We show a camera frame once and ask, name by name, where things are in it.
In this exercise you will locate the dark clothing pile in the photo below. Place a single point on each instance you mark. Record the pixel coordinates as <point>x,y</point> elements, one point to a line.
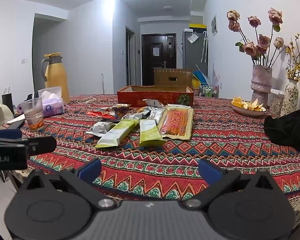
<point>32,97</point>

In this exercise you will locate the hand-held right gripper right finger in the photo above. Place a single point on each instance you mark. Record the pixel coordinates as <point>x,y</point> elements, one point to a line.
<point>210,170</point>

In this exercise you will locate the clear plastic bag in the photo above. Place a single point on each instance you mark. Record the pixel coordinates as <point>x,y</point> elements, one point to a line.
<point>192,37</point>

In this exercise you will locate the red snack packet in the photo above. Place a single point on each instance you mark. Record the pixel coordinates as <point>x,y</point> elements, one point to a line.
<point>100,114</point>

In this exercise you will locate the yellow box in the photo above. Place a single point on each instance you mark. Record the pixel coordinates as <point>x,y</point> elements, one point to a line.
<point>197,25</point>

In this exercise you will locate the yellow flower branches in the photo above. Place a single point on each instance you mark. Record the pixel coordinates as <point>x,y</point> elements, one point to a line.
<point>298,62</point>

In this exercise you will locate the white grey printed snack packet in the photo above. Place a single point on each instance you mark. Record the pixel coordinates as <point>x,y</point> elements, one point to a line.
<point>100,128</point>

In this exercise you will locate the patterned red tablecloth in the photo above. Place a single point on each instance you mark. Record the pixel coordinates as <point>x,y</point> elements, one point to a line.
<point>165,160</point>

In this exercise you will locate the metal trolley rack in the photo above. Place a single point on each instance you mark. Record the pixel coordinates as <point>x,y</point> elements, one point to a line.
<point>208,91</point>

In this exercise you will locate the pink roll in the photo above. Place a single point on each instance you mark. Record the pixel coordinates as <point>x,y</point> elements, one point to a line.
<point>20,108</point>

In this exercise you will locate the white folded umbrella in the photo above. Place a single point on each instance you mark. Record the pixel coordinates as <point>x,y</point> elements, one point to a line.
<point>204,47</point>

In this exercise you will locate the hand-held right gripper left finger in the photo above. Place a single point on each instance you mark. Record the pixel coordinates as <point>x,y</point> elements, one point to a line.
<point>90,170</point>

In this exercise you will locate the dark brown entrance door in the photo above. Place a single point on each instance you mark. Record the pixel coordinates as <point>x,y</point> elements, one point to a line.
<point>158,65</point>

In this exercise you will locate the purple tissue pack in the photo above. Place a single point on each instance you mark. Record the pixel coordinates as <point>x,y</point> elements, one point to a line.
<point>52,106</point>

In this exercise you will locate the paper notice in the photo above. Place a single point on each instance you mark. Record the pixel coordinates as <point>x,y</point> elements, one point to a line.
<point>156,51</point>

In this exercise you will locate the white floral vase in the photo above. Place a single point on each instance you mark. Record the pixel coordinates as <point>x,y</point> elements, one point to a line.
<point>289,97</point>

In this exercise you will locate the grey refrigerator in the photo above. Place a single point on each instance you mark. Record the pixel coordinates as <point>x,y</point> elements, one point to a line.
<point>192,57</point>

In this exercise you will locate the red cardboard box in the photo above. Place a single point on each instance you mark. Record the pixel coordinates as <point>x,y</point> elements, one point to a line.
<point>155,97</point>

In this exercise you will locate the blue bag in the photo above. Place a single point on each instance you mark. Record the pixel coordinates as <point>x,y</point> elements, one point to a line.
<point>200,76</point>

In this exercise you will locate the silver yellow snack packet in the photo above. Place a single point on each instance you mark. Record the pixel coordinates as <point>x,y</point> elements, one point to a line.
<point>121,110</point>

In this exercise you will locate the dark phone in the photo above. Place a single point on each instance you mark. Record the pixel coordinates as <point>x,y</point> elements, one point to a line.
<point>15,125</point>

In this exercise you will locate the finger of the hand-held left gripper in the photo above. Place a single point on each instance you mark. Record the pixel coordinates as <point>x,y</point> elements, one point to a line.
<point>7,133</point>
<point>43,144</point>

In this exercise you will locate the orange snack tray packet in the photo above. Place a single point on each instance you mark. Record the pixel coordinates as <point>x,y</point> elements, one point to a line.
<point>176,122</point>

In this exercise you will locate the black paper bag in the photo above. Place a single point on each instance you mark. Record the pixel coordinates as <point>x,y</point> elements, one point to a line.
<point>8,101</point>

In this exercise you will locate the black cloth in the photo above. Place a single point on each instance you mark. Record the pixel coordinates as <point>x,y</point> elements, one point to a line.
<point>290,130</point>

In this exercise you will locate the pink ceramic vase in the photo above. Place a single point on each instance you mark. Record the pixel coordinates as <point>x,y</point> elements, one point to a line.
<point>261,85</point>

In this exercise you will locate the white fabric hat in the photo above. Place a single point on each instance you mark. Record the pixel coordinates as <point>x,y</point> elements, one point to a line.
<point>0,115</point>

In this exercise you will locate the glass jar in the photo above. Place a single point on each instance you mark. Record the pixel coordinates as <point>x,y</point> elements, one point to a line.
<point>277,102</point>

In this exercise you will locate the grey interior door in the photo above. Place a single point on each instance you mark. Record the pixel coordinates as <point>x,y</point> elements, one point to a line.
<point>130,57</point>

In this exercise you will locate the white black snack packet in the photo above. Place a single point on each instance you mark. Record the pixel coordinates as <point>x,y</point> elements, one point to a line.
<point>153,103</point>

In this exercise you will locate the bunch of dried pink roses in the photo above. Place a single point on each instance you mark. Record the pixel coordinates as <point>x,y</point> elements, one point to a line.
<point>255,47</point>

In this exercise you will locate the small white snack packet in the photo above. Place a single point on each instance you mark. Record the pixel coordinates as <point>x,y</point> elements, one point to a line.
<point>155,116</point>

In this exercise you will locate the yellow thermos jug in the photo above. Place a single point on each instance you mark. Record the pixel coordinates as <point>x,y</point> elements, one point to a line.
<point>56,80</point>

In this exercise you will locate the clear plastic cup with straw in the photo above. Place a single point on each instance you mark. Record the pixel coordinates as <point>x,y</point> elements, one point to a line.
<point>33,115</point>

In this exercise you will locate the pile of orange pieces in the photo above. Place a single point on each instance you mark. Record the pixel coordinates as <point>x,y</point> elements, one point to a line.
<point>247,103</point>

